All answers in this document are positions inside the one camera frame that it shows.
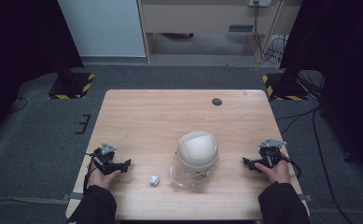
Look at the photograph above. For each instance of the clear plastic bag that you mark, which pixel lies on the clear plastic bag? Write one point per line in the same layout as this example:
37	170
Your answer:
182	177

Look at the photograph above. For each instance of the black stand base yellow stripes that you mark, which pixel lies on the black stand base yellow stripes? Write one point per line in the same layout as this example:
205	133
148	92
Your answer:
72	85
283	88

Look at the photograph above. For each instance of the grey power strip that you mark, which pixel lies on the grey power strip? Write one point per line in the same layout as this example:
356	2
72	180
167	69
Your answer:
259	2

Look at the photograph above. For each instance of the white paper ball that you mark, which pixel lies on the white paper ball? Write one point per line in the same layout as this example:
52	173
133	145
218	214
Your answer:
153	179

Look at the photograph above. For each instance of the person's right hand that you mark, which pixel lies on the person's right hand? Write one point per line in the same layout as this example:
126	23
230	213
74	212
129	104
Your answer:
277	173

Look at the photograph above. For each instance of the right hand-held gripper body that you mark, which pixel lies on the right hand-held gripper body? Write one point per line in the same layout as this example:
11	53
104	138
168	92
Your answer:
271	152

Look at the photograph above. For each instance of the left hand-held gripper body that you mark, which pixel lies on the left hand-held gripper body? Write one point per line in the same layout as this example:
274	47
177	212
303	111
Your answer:
105	157

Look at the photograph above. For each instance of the dark round table grommet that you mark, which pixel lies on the dark round table grommet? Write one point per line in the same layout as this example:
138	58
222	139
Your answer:
216	101

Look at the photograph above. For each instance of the beige swing-lid trash can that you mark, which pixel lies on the beige swing-lid trash can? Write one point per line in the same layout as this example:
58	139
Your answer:
197	151

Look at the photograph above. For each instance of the beige wooden desk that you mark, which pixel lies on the beige wooden desk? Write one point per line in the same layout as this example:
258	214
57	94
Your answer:
207	18

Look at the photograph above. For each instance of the black curtain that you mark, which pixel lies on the black curtain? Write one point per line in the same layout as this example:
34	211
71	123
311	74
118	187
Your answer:
23	46
341	62

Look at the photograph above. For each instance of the person's left hand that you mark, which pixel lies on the person's left hand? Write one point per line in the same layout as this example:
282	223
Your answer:
101	179

